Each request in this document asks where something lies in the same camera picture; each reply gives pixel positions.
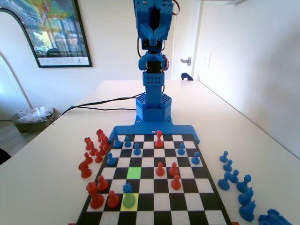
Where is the blue chess bishop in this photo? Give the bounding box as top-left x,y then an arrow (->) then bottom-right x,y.
238,187 -> 254,207

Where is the black power cable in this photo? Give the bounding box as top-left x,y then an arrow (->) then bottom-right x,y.
61,93 -> 147,116
76,105 -> 138,112

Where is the clear plastic wrap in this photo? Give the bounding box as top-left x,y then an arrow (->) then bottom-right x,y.
16,105 -> 54,124

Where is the blue table clamp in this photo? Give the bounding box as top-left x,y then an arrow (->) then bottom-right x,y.
180,72 -> 194,82

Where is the black and white chessboard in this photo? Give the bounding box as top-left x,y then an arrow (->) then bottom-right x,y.
76,133 -> 233,225

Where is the blue chess king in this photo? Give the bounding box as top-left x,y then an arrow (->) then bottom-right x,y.
112,128 -> 122,149

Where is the red white black servo wire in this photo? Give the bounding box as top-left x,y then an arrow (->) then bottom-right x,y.
172,0 -> 182,16

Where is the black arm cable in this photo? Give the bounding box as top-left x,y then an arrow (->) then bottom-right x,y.
136,37 -> 143,58

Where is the red chess bishop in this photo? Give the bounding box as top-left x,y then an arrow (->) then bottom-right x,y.
88,140 -> 98,156

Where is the blue chess queen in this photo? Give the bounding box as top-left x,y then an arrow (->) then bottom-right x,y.
121,182 -> 137,209

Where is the red plastic object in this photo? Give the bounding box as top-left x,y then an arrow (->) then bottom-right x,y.
154,130 -> 164,148

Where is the blue arm base plate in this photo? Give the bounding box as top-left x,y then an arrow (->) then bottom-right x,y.
107,116 -> 202,145

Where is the red plastic toy piece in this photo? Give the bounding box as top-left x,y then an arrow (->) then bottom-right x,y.
78,160 -> 92,179

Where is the blue crowned chess piece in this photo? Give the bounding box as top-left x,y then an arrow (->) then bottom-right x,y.
236,174 -> 253,194

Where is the blue plastic part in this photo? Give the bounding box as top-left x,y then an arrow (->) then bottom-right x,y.
258,208 -> 294,225

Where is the cardboard box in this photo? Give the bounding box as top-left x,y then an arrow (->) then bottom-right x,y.
11,107 -> 62,133

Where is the black chair edge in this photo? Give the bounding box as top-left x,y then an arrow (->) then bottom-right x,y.
0,147 -> 12,165

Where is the black framed poster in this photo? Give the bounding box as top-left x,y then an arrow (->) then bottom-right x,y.
0,0 -> 93,68

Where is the red chess king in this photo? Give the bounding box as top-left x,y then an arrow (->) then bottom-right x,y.
86,182 -> 105,210

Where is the blue chess knight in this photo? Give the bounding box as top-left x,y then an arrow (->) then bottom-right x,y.
239,199 -> 256,221

